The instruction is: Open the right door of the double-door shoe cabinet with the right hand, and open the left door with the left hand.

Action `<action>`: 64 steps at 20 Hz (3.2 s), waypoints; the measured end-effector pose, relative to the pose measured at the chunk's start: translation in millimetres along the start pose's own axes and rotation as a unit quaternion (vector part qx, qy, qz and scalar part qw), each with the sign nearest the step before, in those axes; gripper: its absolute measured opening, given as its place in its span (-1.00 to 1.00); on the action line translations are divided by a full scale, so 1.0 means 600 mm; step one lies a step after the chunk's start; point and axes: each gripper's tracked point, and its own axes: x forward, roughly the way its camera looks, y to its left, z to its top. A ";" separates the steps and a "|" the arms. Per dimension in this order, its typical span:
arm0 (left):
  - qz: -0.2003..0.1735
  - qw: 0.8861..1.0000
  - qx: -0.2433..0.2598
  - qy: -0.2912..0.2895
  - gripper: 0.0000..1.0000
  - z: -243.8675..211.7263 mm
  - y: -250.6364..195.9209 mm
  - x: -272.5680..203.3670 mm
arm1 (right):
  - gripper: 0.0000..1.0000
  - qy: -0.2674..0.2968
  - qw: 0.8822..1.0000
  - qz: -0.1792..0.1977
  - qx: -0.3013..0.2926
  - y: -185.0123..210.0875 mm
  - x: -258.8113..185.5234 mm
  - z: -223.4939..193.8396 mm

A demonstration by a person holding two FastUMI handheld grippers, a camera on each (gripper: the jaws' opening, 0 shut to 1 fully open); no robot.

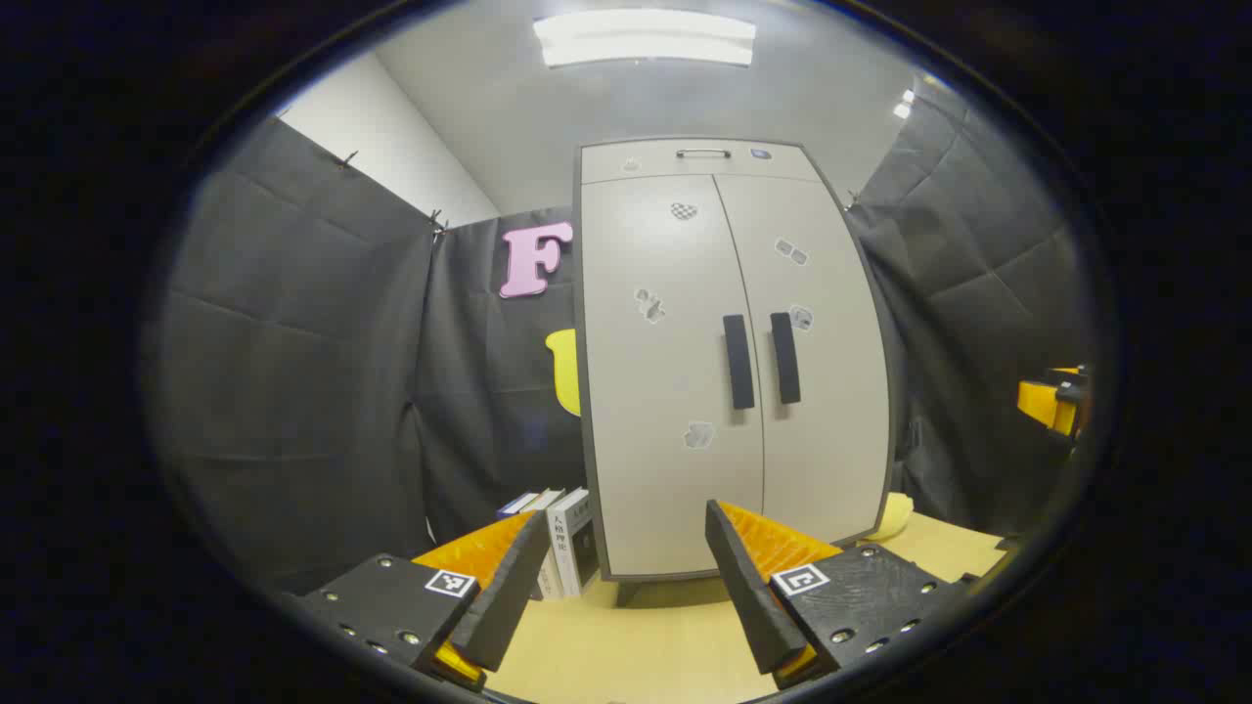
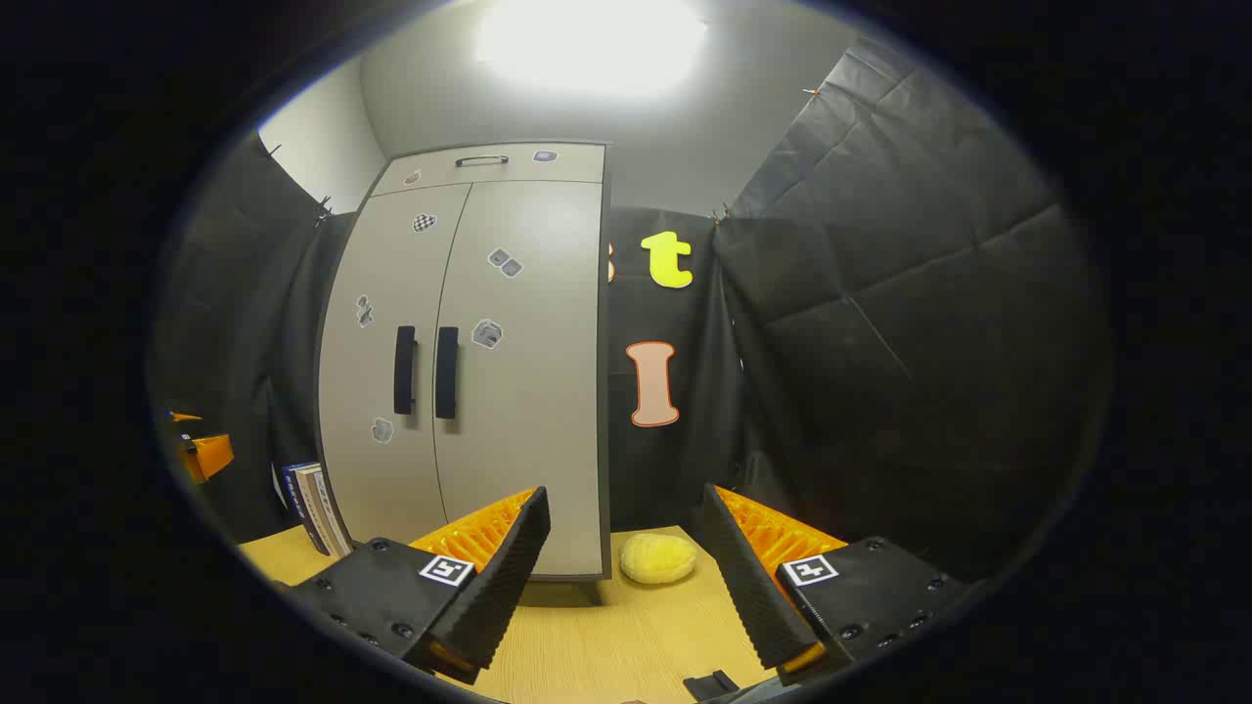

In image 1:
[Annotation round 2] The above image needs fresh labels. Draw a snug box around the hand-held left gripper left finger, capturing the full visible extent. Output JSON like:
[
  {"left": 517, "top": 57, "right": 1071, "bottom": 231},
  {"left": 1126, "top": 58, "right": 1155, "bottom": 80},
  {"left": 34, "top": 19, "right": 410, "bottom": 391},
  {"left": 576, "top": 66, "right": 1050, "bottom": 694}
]
[{"left": 298, "top": 508, "right": 551, "bottom": 693}]

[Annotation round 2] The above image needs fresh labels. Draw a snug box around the grey double-door shoe cabinet body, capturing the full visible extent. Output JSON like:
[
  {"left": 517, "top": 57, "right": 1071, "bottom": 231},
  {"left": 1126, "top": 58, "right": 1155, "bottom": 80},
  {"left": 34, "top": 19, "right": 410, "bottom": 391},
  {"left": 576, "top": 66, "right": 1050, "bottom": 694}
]
[{"left": 572, "top": 137, "right": 896, "bottom": 607}]

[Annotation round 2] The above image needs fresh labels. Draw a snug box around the long ceiling light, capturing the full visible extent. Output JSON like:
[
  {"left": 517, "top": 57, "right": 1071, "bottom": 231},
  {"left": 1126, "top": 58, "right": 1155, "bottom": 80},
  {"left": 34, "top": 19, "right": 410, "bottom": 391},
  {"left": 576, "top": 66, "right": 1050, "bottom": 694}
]
[{"left": 533, "top": 10, "right": 757, "bottom": 69}]

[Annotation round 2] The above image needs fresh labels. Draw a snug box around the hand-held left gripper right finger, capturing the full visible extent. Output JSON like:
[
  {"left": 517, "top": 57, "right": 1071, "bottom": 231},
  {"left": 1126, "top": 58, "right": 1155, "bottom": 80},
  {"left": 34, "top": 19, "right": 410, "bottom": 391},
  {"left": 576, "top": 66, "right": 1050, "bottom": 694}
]
[{"left": 704, "top": 499, "right": 979, "bottom": 690}]

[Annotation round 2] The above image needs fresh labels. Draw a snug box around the yellow sponge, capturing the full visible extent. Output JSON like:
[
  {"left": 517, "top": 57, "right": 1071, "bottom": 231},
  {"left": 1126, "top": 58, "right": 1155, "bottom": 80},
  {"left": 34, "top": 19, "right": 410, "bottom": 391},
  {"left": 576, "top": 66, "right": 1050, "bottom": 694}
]
[{"left": 866, "top": 492, "right": 916, "bottom": 542}]

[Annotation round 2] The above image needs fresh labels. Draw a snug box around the grey cabinet door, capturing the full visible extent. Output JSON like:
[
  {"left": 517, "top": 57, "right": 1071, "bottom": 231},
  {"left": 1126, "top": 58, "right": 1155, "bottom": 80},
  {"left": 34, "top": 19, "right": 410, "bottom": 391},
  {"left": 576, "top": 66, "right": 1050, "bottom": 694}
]
[
  {"left": 579, "top": 174, "right": 766, "bottom": 578},
  {"left": 714, "top": 174, "right": 893, "bottom": 545}
]

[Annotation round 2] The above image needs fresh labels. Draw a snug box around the black backdrop cloth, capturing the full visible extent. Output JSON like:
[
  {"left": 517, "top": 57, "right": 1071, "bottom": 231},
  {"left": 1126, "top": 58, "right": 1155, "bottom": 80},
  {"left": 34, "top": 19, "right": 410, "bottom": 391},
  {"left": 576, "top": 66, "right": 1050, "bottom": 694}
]
[{"left": 147, "top": 83, "right": 1096, "bottom": 597}]

